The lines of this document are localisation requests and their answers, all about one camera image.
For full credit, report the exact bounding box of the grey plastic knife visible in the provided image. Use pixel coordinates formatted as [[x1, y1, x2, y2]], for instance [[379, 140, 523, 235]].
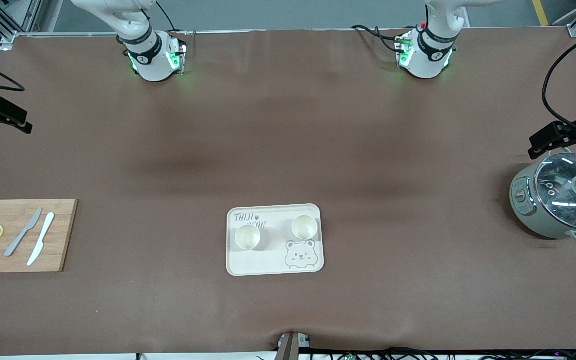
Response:
[[4, 207, 43, 258]]

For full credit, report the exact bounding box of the grey pot with glass lid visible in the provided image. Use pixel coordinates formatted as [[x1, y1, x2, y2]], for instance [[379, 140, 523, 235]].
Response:
[[509, 152, 576, 246]]

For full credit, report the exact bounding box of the wooden cutting board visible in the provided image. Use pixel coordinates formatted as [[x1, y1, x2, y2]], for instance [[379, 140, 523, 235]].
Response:
[[0, 199, 79, 274]]

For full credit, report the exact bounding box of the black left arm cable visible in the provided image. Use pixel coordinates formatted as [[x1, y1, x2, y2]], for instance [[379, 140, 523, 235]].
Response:
[[542, 39, 576, 137]]

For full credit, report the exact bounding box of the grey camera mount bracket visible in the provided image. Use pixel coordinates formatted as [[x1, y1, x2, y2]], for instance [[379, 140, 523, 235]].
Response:
[[275, 331, 312, 360]]

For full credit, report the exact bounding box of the white plastic knife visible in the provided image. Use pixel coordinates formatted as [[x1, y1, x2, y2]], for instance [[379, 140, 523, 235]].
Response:
[[27, 212, 56, 267]]

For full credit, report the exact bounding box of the glass pot lid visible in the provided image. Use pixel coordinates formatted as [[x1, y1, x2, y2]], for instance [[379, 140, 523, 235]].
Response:
[[534, 153, 576, 231]]

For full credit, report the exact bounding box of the black base cable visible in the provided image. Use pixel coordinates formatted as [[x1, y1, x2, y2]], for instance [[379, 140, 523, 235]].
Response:
[[351, 25, 409, 54]]

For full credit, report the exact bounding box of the white IKEA cup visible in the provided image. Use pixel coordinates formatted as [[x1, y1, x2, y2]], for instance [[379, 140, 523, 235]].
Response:
[[234, 224, 262, 251], [291, 215, 319, 241]]

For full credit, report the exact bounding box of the beige bear print tray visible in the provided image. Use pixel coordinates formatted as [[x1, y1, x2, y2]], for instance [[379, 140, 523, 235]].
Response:
[[226, 203, 325, 277]]

